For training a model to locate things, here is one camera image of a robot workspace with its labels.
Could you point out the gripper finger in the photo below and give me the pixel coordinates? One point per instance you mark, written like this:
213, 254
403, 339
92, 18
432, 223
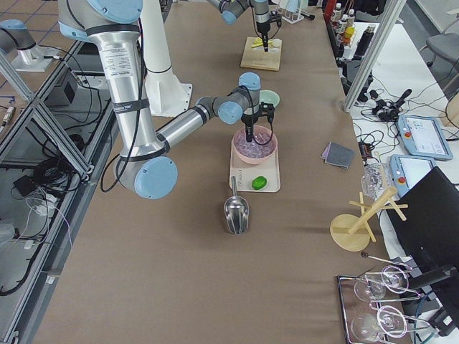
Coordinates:
251, 136
247, 136

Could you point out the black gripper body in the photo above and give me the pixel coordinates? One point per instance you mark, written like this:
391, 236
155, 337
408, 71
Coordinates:
263, 28
247, 120

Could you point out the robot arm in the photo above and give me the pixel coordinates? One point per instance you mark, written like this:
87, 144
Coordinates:
124, 33
230, 11

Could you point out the pink bowl of ice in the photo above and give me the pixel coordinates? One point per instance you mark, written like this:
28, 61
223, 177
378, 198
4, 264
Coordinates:
263, 145

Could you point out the mint green bowl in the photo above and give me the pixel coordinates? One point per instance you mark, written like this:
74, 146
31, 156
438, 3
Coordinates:
269, 97

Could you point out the metal ice scoop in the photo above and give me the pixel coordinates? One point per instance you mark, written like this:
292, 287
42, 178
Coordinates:
236, 211

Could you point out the bamboo cutting board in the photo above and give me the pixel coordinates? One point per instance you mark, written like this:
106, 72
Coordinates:
258, 58

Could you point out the rack of pastel cups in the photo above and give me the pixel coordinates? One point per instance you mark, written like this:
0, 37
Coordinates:
292, 11

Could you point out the beige serving tray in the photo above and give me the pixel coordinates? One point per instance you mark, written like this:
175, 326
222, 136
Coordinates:
245, 173

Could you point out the green lime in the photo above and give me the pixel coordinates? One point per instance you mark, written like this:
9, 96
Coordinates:
259, 183

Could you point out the grey folded cloth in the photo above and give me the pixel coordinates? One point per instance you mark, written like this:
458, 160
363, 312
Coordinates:
338, 155

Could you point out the wooden cup tree stand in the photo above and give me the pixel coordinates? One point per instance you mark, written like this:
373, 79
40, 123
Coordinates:
353, 233

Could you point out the near teach pendant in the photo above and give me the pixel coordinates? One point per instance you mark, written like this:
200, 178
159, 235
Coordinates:
408, 170

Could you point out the teach pendant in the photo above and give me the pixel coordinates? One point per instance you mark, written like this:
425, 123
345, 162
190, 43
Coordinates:
422, 136
408, 170

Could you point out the far teach pendant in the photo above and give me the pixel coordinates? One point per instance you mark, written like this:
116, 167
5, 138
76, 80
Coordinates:
422, 136

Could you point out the wine glass rack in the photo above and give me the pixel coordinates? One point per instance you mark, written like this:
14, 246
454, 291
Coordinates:
371, 306

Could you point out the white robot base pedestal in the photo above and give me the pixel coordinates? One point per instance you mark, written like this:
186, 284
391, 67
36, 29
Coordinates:
167, 95

